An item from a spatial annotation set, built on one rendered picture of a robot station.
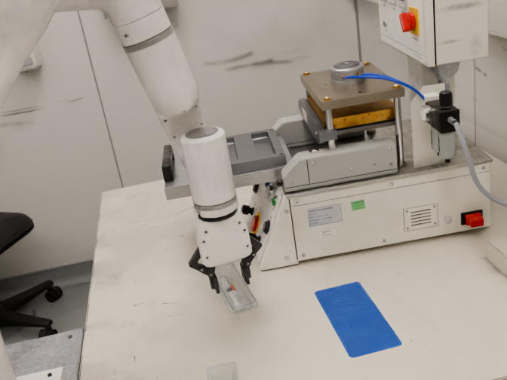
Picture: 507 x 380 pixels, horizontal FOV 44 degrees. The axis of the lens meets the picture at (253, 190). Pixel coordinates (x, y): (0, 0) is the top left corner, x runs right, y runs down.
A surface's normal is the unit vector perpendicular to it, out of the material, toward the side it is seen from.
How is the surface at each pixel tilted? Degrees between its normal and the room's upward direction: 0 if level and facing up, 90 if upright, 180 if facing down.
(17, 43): 124
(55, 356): 0
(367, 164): 90
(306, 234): 90
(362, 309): 0
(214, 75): 90
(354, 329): 0
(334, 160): 90
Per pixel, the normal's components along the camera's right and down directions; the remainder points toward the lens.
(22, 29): 0.26, 0.78
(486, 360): -0.15, -0.91
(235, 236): 0.31, 0.34
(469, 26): 0.10, 0.38
